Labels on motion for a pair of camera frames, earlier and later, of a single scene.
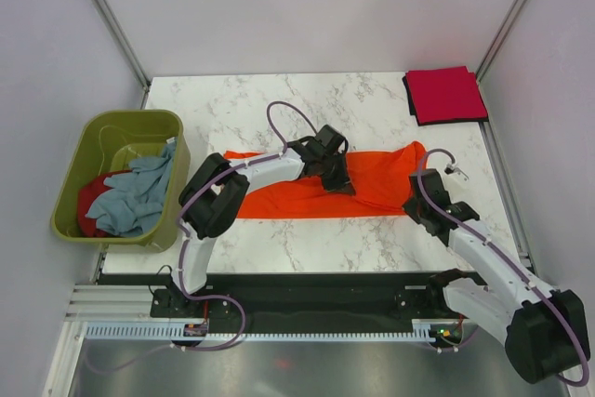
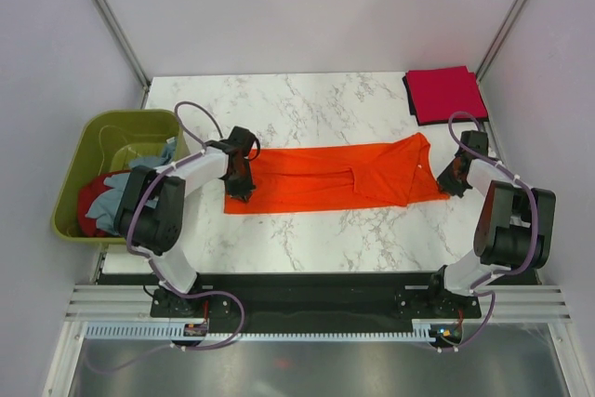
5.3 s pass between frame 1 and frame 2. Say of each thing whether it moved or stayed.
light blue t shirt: stayed
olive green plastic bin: stayed
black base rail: stayed
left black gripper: moved
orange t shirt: moved
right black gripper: moved
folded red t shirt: stayed
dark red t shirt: stayed
